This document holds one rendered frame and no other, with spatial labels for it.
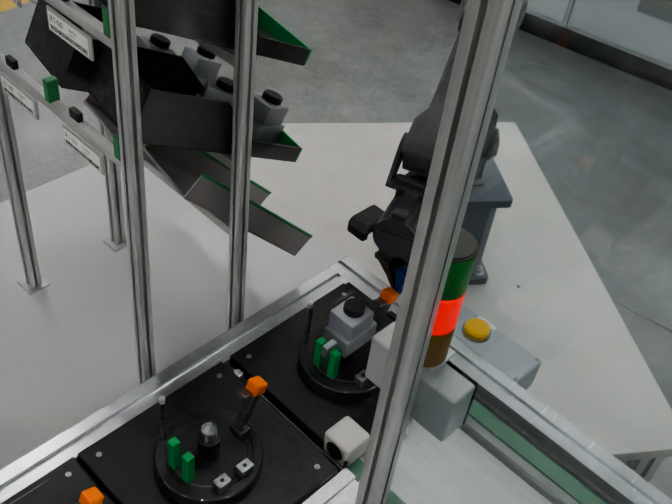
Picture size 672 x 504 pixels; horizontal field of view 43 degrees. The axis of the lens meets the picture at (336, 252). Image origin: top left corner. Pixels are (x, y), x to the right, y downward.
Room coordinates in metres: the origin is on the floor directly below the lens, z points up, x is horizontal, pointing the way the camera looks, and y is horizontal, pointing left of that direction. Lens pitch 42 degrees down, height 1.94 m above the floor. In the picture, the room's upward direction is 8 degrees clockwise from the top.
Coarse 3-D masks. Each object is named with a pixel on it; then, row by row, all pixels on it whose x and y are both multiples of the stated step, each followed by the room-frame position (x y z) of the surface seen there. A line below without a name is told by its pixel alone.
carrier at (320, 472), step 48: (192, 384) 0.74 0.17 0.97; (240, 384) 0.76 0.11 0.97; (144, 432) 0.65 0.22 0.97; (192, 432) 0.65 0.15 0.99; (240, 432) 0.66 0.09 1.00; (288, 432) 0.69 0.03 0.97; (96, 480) 0.58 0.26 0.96; (144, 480) 0.58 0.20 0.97; (192, 480) 0.58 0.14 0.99; (240, 480) 0.59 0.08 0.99; (288, 480) 0.61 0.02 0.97
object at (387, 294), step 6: (384, 288) 0.89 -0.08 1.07; (390, 288) 0.89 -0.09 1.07; (384, 294) 0.88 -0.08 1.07; (390, 294) 0.87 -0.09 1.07; (396, 294) 0.88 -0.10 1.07; (378, 300) 0.87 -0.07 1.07; (384, 300) 0.87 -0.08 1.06; (390, 300) 0.87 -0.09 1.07; (378, 306) 0.86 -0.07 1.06; (384, 306) 0.87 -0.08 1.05; (378, 312) 0.87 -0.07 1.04; (384, 312) 0.87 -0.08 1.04; (378, 318) 0.87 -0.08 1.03; (384, 318) 0.87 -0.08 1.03; (378, 324) 0.86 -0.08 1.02; (378, 330) 0.86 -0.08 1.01
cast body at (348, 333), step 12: (348, 300) 0.83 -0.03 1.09; (360, 300) 0.83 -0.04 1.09; (336, 312) 0.81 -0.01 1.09; (348, 312) 0.81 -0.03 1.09; (360, 312) 0.81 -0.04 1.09; (372, 312) 0.82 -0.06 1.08; (336, 324) 0.81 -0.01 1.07; (348, 324) 0.79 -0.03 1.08; (360, 324) 0.80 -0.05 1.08; (372, 324) 0.83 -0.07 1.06; (324, 336) 0.81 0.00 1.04; (336, 336) 0.80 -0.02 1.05; (348, 336) 0.79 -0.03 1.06; (360, 336) 0.80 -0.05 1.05; (372, 336) 0.83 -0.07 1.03; (324, 348) 0.78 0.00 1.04; (336, 348) 0.79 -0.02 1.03; (348, 348) 0.79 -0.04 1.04
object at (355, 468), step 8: (232, 368) 0.81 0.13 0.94; (264, 400) 0.76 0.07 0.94; (312, 440) 0.70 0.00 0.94; (320, 448) 0.69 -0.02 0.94; (328, 456) 0.68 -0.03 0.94; (336, 464) 0.67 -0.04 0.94; (352, 464) 0.67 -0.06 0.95; (360, 464) 0.67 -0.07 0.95; (352, 472) 0.65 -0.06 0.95; (360, 472) 0.66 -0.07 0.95
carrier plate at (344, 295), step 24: (336, 288) 0.97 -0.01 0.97; (312, 312) 0.92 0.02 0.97; (264, 336) 0.85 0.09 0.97; (288, 336) 0.86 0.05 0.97; (240, 360) 0.80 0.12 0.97; (264, 360) 0.81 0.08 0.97; (288, 360) 0.81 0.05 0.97; (288, 384) 0.77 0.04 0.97; (288, 408) 0.73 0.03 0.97; (312, 408) 0.73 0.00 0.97; (336, 408) 0.74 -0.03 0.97; (360, 408) 0.74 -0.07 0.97; (312, 432) 0.70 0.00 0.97; (360, 456) 0.68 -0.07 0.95
